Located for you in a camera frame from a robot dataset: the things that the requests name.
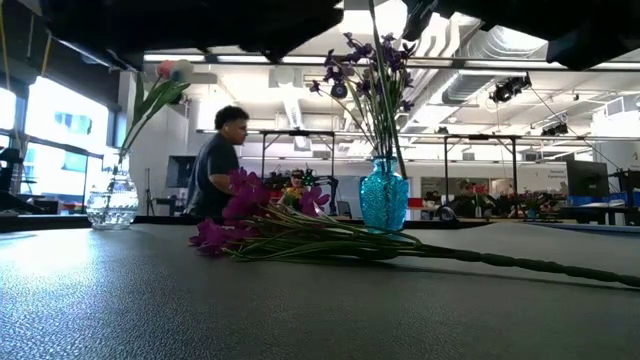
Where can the magenta flower bunch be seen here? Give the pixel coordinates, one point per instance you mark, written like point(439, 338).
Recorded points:
point(245, 200)

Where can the black ceiling camera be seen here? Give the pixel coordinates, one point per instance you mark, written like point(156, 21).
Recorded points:
point(339, 91)

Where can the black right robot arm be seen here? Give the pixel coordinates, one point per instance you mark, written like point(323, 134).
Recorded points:
point(590, 30)

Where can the orange pink tulip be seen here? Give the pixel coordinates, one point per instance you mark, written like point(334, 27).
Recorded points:
point(165, 69)

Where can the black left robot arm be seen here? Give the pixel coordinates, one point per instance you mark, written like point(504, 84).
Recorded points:
point(200, 20)

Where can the black background robot arm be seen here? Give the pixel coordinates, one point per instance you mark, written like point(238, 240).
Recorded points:
point(327, 182)

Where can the black metal station frame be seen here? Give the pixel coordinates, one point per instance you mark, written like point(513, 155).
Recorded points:
point(446, 160)
point(263, 150)

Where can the dark purple flower bunch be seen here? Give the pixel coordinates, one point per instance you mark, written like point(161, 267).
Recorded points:
point(385, 75)

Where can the black computer monitor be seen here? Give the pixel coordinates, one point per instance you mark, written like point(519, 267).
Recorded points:
point(180, 170)
point(587, 177)

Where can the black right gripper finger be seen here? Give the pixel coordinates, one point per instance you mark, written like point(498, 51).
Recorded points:
point(417, 17)

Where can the silver ventilation duct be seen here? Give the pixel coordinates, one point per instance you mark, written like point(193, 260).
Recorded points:
point(500, 50)

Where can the blue glass vase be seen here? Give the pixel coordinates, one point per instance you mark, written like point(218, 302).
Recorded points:
point(384, 197)

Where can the seated person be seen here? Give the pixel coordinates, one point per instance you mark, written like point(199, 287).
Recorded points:
point(465, 200)
point(296, 182)

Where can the clear glass vase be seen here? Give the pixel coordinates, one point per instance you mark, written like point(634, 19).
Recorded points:
point(112, 200)

